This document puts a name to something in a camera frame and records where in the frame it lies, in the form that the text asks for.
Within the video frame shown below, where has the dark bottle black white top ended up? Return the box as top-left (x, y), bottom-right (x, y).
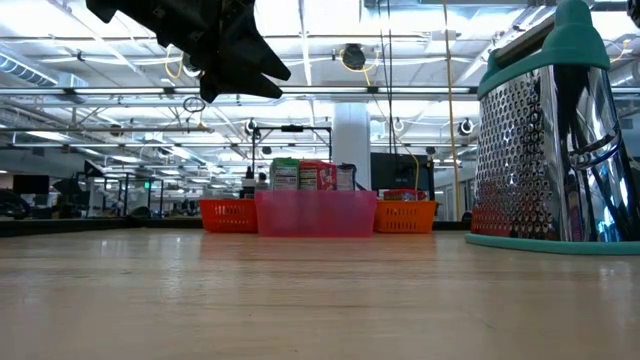
top-left (239, 167), bottom-right (258, 200)

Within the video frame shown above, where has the yellow hanging cable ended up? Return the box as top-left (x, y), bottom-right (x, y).
top-left (442, 0), bottom-right (460, 221)

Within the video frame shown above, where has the green mini cereal box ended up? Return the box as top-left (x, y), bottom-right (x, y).
top-left (269, 157), bottom-right (301, 191)

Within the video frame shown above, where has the steel box grater teal trim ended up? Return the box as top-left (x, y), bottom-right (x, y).
top-left (464, 0), bottom-right (640, 256)

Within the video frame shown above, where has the black round ceiling device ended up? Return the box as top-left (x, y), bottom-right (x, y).
top-left (342, 43), bottom-right (367, 71)

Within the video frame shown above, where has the red plastic basket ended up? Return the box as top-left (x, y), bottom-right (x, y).
top-left (198, 198), bottom-right (259, 234)

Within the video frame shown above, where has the white column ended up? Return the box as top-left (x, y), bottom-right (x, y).
top-left (332, 102), bottom-right (372, 191)

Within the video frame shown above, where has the silver ceiling duct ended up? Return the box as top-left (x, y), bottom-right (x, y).
top-left (0, 52), bottom-right (89, 104)

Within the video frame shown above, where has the yellow ceiling cable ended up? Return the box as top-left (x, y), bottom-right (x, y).
top-left (338, 47), bottom-right (374, 87)
top-left (164, 47), bottom-right (184, 80)

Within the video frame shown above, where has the blue mini cereal box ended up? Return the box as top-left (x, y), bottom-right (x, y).
top-left (335, 163), bottom-right (358, 191)

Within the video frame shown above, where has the small black monitor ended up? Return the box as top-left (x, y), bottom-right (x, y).
top-left (12, 174), bottom-right (51, 196)

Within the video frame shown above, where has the hanging black cable loop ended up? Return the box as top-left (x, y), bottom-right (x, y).
top-left (182, 95), bottom-right (207, 114)

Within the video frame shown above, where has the pink plastic bin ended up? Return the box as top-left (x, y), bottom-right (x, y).
top-left (253, 189), bottom-right (379, 239)

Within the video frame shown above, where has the red mini cereal box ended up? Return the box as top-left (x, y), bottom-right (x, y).
top-left (298, 159), bottom-right (338, 191)

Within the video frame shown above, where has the black workstation frame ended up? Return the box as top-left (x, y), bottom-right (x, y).
top-left (74, 159), bottom-right (166, 219)

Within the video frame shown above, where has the orange plastic basket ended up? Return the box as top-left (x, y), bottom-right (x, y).
top-left (373, 199), bottom-right (439, 235)

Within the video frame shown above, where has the black wide monitor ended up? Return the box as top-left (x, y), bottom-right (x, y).
top-left (370, 152), bottom-right (435, 191)

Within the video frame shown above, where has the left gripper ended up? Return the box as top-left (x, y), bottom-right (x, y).
top-left (117, 0), bottom-right (292, 104)

